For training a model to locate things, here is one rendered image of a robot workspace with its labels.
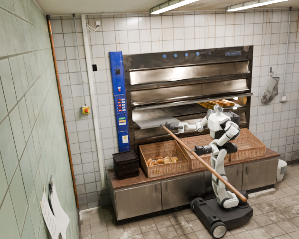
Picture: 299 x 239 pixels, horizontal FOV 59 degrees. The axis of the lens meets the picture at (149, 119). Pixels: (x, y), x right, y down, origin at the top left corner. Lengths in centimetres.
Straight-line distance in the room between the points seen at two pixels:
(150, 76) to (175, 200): 169
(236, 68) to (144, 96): 142
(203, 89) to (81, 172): 207
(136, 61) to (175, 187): 172
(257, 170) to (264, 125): 87
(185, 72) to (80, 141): 170
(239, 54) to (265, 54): 42
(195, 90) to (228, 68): 58
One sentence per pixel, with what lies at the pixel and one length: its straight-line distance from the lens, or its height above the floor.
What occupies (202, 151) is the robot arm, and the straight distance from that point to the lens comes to 267.
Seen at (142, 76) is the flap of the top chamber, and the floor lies 180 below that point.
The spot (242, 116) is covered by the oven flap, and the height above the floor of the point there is 103.
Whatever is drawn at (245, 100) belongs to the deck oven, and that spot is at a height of 128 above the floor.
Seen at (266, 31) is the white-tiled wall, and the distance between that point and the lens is 441.
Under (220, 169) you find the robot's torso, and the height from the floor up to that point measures 76.
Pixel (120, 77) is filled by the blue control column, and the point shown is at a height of 183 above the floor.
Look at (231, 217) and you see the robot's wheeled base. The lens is 354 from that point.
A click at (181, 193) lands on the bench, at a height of 29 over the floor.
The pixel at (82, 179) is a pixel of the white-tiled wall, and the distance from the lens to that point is 387.
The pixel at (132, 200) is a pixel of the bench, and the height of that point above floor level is 35.
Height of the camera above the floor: 228
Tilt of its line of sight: 17 degrees down
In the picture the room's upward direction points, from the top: 3 degrees counter-clockwise
